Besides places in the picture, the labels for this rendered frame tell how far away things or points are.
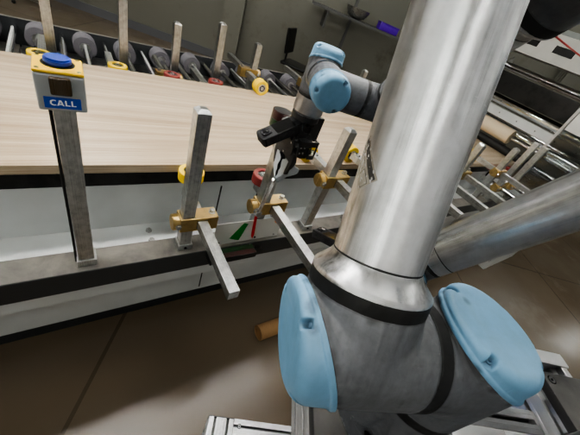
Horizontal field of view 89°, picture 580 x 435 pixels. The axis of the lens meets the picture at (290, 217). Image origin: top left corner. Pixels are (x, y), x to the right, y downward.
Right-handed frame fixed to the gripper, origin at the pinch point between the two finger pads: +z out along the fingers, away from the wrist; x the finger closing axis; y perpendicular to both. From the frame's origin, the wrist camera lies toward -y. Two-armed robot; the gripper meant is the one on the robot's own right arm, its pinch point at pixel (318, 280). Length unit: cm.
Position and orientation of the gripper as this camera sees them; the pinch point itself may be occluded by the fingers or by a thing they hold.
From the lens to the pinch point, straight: 88.7
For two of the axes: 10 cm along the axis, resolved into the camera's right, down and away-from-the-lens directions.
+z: -3.2, 7.3, 6.0
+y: 4.8, 6.7, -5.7
